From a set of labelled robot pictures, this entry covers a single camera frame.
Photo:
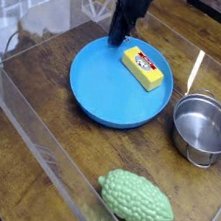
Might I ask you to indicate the yellow butter brick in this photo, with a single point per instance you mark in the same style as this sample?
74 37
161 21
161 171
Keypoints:
143 69

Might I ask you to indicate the clear acrylic enclosure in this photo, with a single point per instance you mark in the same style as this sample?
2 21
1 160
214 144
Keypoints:
52 154

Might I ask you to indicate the green bitter gourd toy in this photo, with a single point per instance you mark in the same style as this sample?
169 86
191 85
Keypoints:
134 198

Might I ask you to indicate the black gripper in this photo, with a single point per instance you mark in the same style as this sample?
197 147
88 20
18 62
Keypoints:
124 19

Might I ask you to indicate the blue round tray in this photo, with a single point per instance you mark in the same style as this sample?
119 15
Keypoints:
109 93

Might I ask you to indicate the stainless steel pot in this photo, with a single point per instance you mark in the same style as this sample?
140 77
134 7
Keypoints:
197 129

